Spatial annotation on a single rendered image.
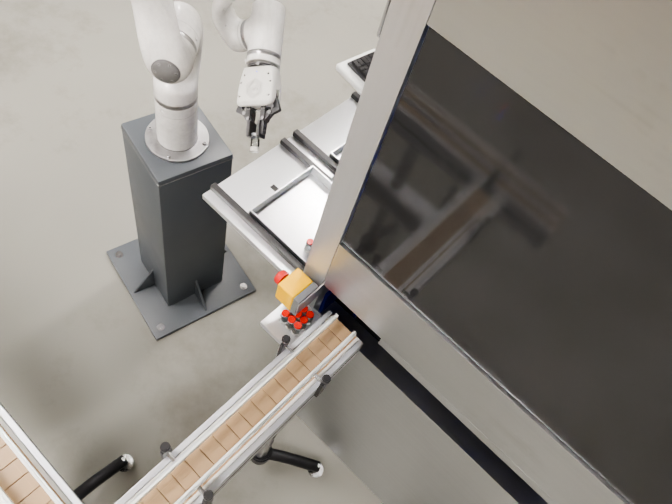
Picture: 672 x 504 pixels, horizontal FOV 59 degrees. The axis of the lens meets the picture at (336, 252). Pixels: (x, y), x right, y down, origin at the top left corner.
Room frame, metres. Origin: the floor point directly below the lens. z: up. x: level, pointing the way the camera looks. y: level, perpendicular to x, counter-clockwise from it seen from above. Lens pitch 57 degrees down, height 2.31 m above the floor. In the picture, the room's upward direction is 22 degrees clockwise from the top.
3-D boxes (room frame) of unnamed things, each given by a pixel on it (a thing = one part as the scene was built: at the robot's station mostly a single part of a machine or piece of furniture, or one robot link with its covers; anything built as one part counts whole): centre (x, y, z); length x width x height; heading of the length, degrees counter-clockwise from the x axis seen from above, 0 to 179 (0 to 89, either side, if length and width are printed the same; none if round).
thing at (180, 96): (1.14, 0.59, 1.16); 0.19 x 0.12 x 0.24; 15
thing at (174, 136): (1.11, 0.58, 0.95); 0.19 x 0.19 x 0.18
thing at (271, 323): (0.67, 0.03, 0.87); 0.14 x 0.13 x 0.02; 66
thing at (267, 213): (0.98, 0.06, 0.90); 0.34 x 0.26 x 0.04; 66
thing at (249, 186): (1.16, 0.06, 0.87); 0.70 x 0.48 x 0.02; 156
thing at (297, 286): (0.70, 0.06, 1.00); 0.08 x 0.07 x 0.07; 66
